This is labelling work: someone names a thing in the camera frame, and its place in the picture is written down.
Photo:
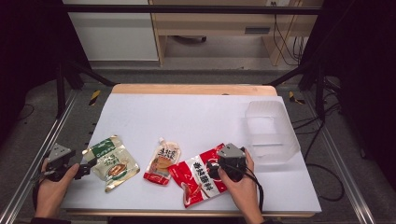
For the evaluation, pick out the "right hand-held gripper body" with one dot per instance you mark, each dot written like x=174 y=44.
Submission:
x=232 y=161

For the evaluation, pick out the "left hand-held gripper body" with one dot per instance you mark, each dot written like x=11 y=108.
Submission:
x=59 y=151

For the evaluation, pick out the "red and white seasoning packet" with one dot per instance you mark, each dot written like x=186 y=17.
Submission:
x=194 y=180

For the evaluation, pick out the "green and cream food pouch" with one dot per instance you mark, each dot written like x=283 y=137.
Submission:
x=112 y=161

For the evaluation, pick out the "clear plastic container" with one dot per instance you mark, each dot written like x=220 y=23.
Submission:
x=271 y=133

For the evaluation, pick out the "spouted sauce pouch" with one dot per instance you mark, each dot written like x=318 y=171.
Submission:
x=162 y=163

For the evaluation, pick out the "person's right hand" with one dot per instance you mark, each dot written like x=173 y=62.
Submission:
x=241 y=191

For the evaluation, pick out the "person's left hand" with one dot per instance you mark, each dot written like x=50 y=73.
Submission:
x=51 y=193

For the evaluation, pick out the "white paper sheet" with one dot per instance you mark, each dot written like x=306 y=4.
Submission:
x=186 y=121

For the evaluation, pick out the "wooden table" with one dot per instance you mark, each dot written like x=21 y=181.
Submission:
x=193 y=89

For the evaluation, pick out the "black curtain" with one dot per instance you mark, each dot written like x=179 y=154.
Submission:
x=31 y=46
x=361 y=62

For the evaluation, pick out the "white cabinet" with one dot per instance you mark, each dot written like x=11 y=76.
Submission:
x=115 y=37

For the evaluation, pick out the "light wooden desk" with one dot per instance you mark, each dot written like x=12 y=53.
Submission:
x=214 y=23

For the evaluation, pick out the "black frame strut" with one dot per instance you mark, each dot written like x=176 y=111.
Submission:
x=74 y=74
x=311 y=74

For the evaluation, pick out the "black horizontal frame bar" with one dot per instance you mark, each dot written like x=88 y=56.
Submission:
x=186 y=9

